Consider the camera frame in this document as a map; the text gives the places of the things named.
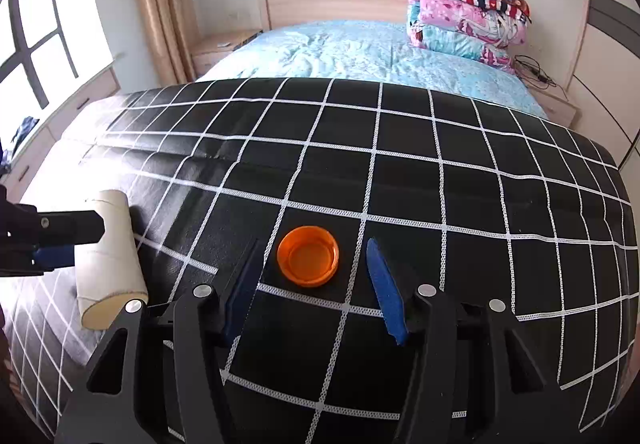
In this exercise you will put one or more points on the white and grey wardrobe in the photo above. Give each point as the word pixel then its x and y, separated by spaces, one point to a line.
pixel 615 49

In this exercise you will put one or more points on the pink printed folded quilt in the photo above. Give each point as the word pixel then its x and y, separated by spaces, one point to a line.
pixel 450 9

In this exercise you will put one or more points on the blue cloth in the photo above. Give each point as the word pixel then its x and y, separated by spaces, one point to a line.
pixel 22 131

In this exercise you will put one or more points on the window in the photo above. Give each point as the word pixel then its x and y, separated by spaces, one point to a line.
pixel 40 24

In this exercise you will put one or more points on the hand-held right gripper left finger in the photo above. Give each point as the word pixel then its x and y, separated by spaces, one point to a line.
pixel 245 286

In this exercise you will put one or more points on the white cardboard tube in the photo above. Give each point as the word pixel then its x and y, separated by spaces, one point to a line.
pixel 110 274

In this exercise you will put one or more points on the wooden nightstand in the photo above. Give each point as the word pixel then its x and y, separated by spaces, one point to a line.
pixel 215 56
pixel 560 106

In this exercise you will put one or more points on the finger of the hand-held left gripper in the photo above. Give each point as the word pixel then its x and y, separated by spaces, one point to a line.
pixel 55 256
pixel 70 226

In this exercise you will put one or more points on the orange plastic cap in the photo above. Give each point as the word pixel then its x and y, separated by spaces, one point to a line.
pixel 307 256

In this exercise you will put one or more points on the black checked mat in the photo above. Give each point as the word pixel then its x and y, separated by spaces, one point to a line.
pixel 450 184

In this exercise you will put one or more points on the light blue bed sheet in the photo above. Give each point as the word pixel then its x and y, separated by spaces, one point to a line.
pixel 350 49

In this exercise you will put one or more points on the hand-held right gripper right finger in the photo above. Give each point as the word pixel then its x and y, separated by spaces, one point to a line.
pixel 385 291

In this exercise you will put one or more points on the small white object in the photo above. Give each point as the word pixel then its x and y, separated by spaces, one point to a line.
pixel 221 44

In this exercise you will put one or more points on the wooden window cabinet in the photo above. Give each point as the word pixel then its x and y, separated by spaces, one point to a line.
pixel 75 104

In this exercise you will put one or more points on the light blue folded quilt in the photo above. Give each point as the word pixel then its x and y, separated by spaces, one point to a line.
pixel 450 41

